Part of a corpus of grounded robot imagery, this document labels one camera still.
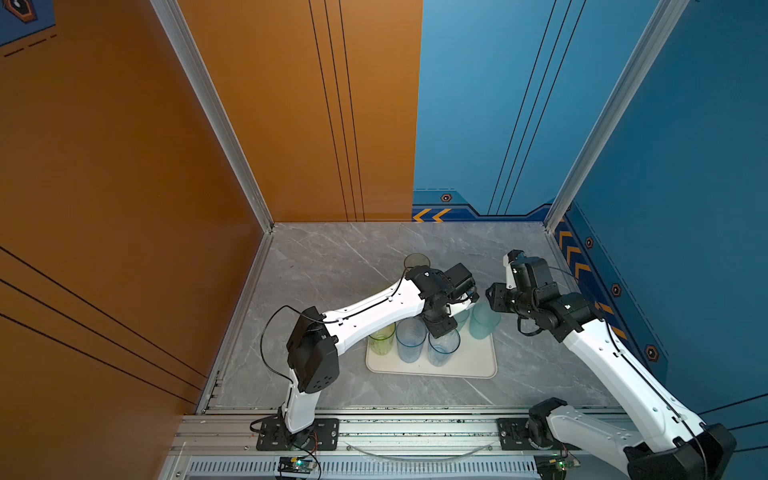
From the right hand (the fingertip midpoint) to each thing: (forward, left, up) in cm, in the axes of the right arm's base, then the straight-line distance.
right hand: (489, 292), depth 77 cm
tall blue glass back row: (-4, +20, -16) cm, 26 cm away
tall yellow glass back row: (+24, +18, -15) cm, 34 cm away
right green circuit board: (-35, -13, -22) cm, 43 cm away
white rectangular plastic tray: (-9, +1, -22) cm, 24 cm away
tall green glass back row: (-10, +28, -6) cm, 31 cm away
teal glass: (+1, -2, -18) cm, 18 cm away
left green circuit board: (-35, +49, -21) cm, 63 cm away
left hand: (-5, +13, -6) cm, 15 cm away
